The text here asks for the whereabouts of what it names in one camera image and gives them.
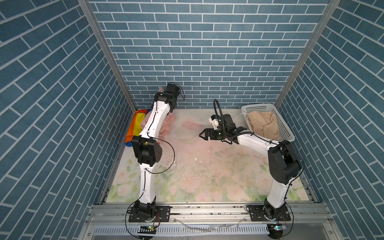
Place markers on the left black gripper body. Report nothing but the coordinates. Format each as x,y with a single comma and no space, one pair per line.
173,107

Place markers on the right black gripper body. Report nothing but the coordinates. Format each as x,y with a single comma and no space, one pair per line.
216,134

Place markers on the pink shorts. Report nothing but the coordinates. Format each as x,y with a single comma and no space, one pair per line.
166,123

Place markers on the rainbow striped shorts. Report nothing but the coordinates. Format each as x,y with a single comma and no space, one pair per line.
135,127

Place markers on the white plastic laundry basket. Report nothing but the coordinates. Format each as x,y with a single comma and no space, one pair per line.
285,132

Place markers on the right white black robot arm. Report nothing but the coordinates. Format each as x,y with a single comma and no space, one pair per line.
284,163

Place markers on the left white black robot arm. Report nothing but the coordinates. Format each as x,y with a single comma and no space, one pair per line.
148,151

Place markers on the beige shorts in basket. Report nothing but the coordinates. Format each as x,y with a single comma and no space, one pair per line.
264,124

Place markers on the right green circuit board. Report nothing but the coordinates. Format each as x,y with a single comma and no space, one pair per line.
276,229

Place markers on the green circuit board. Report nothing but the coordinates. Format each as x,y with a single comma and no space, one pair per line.
276,229
147,230

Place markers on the left green circuit board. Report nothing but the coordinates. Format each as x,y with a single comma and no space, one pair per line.
147,230

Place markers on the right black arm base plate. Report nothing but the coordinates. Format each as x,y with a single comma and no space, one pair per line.
260,213

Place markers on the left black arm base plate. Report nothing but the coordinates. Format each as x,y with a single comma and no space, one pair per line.
149,214

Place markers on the aluminium mounting rail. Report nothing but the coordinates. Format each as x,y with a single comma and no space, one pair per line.
202,221

